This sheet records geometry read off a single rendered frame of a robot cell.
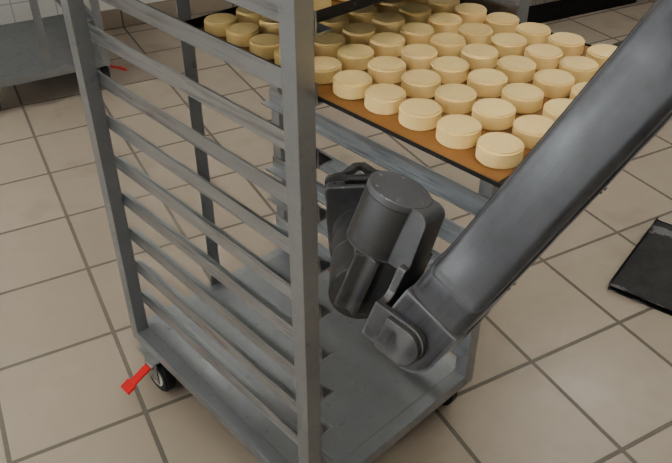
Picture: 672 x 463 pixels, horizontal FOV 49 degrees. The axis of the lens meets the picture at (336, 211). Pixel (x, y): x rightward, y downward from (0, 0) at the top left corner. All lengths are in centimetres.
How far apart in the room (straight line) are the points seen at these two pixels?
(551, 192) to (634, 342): 155
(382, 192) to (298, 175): 35
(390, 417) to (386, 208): 101
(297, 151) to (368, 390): 80
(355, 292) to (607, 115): 26
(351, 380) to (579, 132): 118
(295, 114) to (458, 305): 40
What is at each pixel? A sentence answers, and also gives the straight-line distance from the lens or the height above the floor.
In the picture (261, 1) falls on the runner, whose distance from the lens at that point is 94.
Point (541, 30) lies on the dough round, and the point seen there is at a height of 97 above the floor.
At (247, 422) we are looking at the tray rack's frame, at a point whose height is 15.
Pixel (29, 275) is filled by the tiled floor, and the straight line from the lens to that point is 230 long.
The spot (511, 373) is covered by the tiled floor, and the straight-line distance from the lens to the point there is 190.
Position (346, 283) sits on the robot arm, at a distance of 63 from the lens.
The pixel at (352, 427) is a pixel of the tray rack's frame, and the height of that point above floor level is 15.
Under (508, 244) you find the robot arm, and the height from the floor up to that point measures 102.
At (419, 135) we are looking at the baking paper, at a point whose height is 95.
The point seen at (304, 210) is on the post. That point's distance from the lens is 97.
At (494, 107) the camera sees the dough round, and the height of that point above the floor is 97.
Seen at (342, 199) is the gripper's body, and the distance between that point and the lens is 71.
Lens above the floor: 135
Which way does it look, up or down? 35 degrees down
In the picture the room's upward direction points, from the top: straight up
